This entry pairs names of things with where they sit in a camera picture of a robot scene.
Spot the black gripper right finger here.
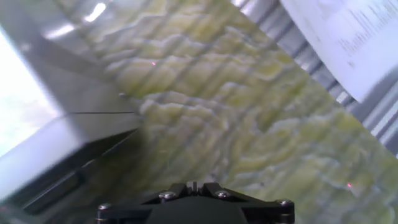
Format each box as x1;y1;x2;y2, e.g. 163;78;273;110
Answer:
194;182;295;224

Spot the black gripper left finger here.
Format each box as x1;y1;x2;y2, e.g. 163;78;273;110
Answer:
95;182;195;224

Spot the black microwave oven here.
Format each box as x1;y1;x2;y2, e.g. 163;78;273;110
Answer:
0;0;146;218

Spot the printed white paper sheet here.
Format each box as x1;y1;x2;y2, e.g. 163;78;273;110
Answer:
279;0;398;104

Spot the green marble pattern mat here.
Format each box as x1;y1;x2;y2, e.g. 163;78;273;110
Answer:
52;0;398;224

